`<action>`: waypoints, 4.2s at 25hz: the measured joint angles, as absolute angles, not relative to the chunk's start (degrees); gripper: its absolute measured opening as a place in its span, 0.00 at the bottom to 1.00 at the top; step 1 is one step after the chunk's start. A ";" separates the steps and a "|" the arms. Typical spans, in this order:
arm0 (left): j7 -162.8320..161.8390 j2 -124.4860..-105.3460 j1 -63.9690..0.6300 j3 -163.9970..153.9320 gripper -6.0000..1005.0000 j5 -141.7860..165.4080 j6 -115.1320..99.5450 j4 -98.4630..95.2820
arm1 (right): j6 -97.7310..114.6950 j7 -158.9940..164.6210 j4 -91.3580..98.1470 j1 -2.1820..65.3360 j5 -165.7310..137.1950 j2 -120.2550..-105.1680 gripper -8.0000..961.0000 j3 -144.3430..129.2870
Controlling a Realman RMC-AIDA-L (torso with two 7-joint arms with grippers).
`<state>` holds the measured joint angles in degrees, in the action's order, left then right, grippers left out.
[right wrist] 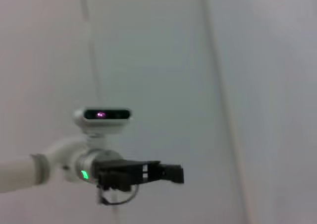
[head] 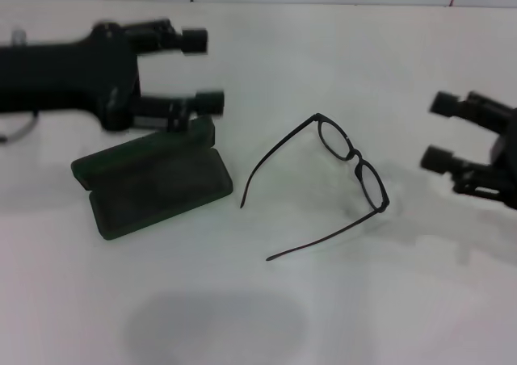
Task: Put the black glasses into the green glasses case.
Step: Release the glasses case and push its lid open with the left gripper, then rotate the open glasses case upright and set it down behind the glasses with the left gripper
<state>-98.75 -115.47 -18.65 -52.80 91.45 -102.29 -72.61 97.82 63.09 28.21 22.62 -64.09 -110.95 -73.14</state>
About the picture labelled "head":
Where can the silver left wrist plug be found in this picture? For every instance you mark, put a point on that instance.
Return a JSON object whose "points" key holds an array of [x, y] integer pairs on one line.
{"points": [[18, 34]]}

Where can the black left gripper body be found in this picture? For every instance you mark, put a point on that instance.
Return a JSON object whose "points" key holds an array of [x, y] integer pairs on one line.
{"points": [[60, 78]]}

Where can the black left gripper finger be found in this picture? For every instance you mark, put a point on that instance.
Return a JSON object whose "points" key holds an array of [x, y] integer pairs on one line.
{"points": [[194, 41], [161, 108]]}

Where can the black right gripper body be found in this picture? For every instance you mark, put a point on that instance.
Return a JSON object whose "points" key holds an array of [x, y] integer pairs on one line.
{"points": [[507, 159]]}

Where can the black glasses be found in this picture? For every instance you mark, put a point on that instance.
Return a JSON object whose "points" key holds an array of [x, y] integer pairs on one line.
{"points": [[358, 164]]}

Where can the green glasses case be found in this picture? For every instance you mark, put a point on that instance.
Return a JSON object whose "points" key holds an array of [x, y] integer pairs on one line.
{"points": [[161, 191]]}

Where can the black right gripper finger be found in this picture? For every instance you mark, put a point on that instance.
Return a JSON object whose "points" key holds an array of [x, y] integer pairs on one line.
{"points": [[440, 158], [444, 103]]}

